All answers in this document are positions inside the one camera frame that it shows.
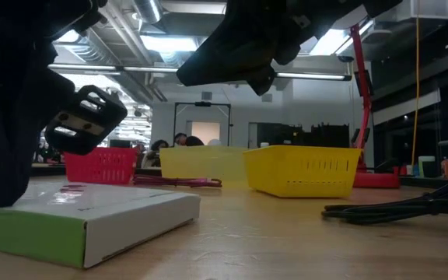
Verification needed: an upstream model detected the translucent yellow plastic bin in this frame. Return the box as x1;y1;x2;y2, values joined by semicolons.
159;145;248;184

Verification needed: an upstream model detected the black background rig frame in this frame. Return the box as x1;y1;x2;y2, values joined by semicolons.
173;101;233;148

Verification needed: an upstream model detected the red desk lamp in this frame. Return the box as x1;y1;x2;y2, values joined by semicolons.
348;23;401;190

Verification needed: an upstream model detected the silver round air duct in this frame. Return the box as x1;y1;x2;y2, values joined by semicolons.
134;0;163;24

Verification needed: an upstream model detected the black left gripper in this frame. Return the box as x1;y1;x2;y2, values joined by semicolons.
0;65;128;208

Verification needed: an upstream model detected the black cable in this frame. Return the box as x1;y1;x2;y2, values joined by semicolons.
320;167;448;226

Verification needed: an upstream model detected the long ceiling tube light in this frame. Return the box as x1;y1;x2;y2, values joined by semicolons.
48;64;353;82

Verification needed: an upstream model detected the small yellow plastic basket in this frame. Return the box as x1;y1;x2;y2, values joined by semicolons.
242;145;363;199

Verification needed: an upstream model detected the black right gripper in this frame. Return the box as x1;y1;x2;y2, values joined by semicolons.
177;0;404;96

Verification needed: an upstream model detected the white ceiling unit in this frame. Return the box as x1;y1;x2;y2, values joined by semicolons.
373;0;448;23

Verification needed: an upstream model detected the red plastic basket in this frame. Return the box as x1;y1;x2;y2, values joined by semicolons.
63;146;139;185

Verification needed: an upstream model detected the black equipment row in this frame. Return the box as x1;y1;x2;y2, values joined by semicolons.
254;122;352;148

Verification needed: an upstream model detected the green and white container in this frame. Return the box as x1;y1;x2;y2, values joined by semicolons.
418;155;436;178

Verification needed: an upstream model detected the person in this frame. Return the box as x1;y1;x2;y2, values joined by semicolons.
142;138;170;169
173;132;205;148

